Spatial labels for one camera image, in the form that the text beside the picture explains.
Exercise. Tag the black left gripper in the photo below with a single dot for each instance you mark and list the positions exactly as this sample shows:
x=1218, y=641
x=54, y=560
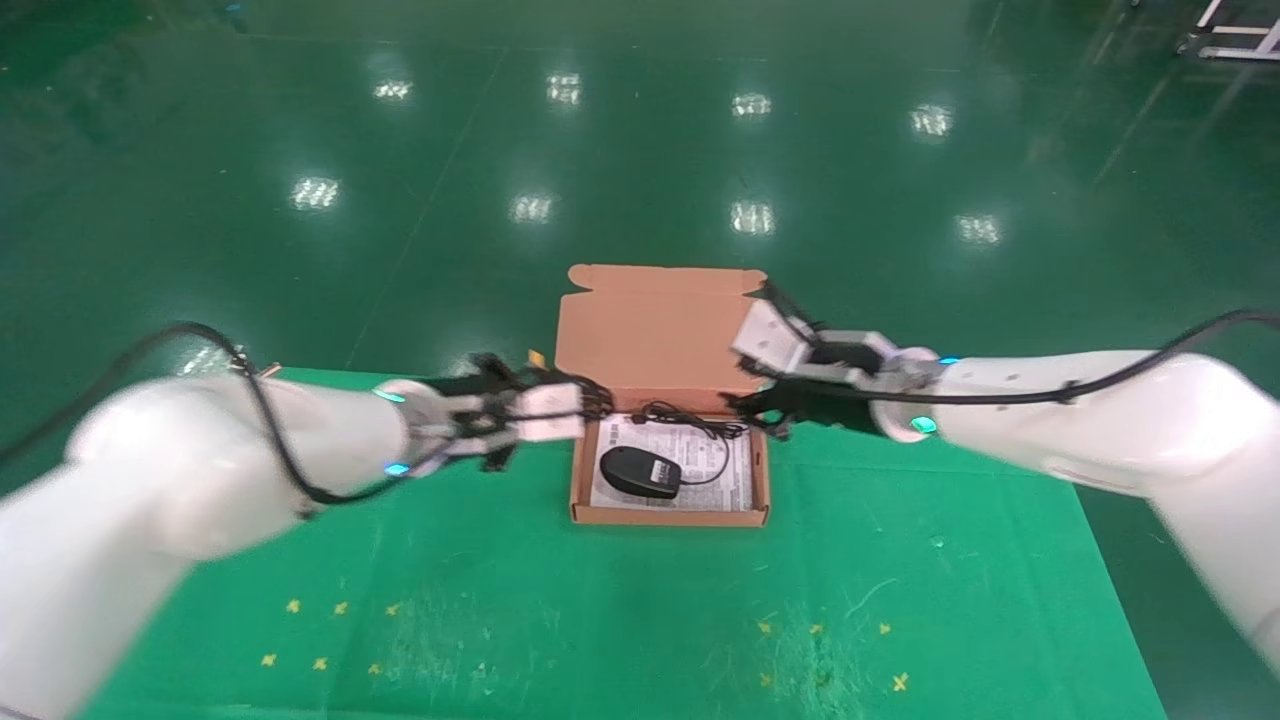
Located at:
x=465, y=403

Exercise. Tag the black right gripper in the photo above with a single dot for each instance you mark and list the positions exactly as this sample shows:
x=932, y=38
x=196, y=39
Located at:
x=845, y=385

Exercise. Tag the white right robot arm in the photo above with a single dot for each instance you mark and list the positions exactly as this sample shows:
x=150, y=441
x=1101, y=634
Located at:
x=1100, y=410

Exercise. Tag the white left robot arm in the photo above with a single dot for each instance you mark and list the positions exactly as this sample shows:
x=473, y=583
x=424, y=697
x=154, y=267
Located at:
x=200, y=470

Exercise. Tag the orange cardboard box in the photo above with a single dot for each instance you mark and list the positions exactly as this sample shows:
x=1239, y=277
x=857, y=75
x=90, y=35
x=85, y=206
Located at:
x=650, y=330

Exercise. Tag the white printed instruction sheet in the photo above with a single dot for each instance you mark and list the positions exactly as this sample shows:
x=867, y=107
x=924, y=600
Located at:
x=712, y=495

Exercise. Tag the green table mat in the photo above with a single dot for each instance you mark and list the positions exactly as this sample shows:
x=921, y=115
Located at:
x=600, y=600

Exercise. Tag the metal binder clip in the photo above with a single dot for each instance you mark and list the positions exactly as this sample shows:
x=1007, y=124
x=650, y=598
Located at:
x=268, y=371

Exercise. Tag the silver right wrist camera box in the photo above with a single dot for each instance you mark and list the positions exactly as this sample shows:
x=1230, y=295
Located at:
x=768, y=338

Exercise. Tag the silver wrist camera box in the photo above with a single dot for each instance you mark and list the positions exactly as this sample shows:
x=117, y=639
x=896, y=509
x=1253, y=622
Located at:
x=768, y=338
x=548, y=414

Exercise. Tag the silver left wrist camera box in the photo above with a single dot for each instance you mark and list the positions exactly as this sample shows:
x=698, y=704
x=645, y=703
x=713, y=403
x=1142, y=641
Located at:
x=548, y=414

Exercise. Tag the white metal cart frame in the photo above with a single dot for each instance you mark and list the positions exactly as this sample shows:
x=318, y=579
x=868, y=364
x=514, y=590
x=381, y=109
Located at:
x=1235, y=40

